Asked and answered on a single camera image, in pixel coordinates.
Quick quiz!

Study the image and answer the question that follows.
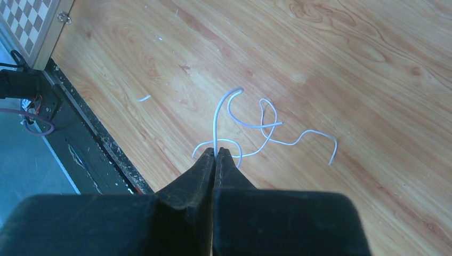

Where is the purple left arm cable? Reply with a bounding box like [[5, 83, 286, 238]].
[[0, 107, 56, 137]]

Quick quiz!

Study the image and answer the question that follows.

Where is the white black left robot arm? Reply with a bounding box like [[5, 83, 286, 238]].
[[1, 50, 40, 99]]

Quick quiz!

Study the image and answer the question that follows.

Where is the small white wire scrap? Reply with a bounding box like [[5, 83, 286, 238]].
[[137, 94, 151, 102]]

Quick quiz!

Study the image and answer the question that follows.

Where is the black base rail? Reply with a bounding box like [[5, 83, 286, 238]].
[[39, 59, 153, 194]]

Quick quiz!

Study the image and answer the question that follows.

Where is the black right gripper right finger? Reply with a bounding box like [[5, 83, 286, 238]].
[[213, 148, 371, 255]]

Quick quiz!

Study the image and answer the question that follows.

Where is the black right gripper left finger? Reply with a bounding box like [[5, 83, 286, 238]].
[[1, 148, 215, 255]]

